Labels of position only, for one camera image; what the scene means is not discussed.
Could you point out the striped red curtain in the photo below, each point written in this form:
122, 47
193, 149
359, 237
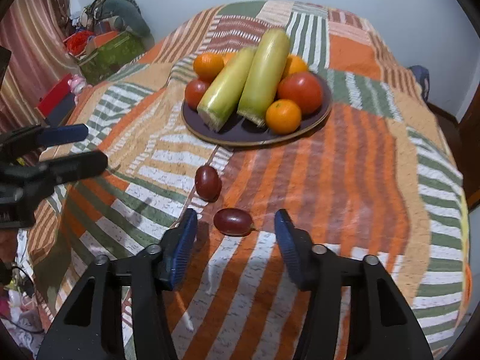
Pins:
33, 37

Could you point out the green storage box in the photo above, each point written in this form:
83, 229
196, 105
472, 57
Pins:
112, 54

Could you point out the red box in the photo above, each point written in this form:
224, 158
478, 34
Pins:
56, 95

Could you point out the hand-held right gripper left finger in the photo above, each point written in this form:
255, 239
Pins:
182, 251

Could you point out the large orange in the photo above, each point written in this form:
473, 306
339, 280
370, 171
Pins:
207, 65
298, 65

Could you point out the dark red grape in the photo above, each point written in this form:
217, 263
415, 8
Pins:
232, 222
207, 183

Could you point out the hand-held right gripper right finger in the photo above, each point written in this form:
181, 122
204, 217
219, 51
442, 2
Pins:
290, 251

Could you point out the striped patchwork blanket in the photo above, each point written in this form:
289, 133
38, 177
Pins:
356, 180

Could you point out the purple plate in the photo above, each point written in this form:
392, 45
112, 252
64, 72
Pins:
240, 133

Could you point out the pink toy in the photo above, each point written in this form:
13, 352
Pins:
77, 84

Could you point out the large red tomato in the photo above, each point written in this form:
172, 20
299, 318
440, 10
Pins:
302, 92

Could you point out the small mandarin orange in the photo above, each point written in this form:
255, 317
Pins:
283, 117
229, 58

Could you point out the thin sugarcane segment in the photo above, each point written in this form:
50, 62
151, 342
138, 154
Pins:
225, 86

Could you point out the small red tomato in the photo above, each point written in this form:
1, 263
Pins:
195, 93

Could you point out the red plastic bag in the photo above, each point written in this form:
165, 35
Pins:
78, 41

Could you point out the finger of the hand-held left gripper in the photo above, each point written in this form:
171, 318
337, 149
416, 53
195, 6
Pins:
65, 134
75, 167

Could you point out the thick sugarcane segment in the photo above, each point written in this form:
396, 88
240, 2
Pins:
262, 71

